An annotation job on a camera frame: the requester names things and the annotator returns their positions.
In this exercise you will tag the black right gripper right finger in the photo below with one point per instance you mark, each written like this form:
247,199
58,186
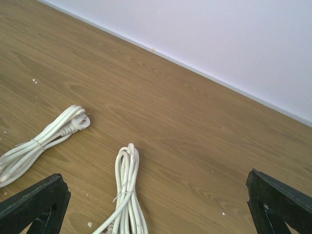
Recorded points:
275,206

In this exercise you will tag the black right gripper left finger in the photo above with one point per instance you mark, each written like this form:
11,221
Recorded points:
41,207

